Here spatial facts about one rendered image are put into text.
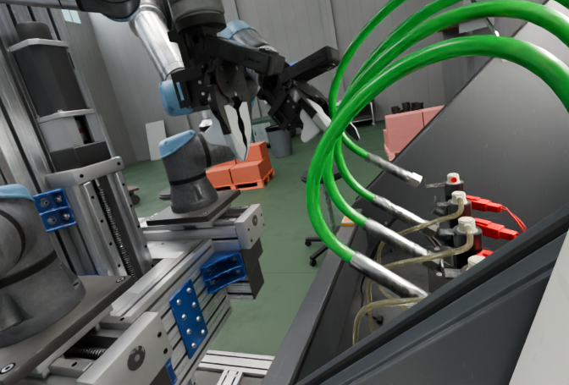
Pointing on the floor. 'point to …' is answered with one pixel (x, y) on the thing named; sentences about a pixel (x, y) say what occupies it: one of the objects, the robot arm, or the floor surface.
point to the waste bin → (279, 141)
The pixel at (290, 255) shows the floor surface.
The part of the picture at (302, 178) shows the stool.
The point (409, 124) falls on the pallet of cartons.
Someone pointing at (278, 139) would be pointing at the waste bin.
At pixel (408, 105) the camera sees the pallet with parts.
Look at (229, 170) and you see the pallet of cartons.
